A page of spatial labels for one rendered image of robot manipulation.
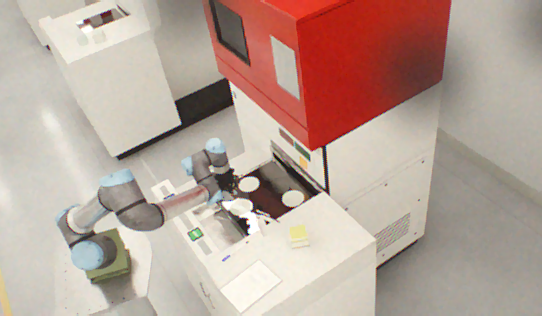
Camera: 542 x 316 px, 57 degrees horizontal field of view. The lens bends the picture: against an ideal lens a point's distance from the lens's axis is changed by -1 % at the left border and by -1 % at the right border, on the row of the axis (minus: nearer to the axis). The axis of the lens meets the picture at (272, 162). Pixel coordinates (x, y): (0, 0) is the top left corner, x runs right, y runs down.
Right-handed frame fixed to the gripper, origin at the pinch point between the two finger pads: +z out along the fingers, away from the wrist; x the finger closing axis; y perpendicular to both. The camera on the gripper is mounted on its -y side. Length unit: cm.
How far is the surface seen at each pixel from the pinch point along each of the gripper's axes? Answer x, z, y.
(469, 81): 161, 33, 92
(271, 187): 15.3, 3.9, 15.8
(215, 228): -13.6, 5.7, -0.2
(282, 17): 16, -86, 33
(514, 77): 144, 15, 117
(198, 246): -29.7, -2.3, 1.7
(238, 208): -1.3, 3.7, 6.1
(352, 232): -5, -3, 61
